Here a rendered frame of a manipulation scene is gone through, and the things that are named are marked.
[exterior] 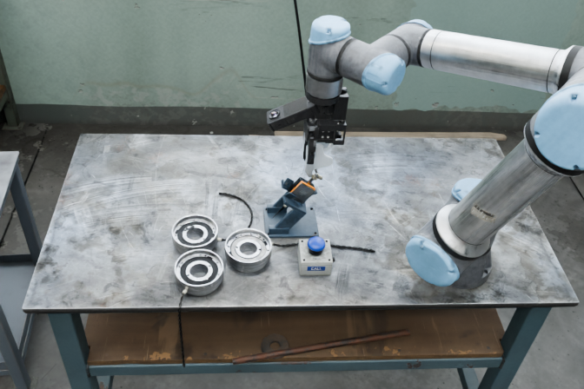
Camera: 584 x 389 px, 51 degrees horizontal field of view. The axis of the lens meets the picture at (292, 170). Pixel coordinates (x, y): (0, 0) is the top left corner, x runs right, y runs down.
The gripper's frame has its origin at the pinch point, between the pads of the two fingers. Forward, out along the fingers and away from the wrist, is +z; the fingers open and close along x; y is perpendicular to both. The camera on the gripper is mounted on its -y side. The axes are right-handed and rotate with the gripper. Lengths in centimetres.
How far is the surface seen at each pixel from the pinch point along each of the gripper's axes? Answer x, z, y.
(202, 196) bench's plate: 9.6, 18.1, -24.1
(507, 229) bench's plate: -4, 18, 52
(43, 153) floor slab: 127, 98, -104
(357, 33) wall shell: 148, 44, 42
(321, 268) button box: -17.0, 15.7, 2.9
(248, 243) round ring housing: -9.0, 15.7, -12.8
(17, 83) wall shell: 151, 75, -117
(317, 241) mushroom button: -13.5, 10.6, 2.1
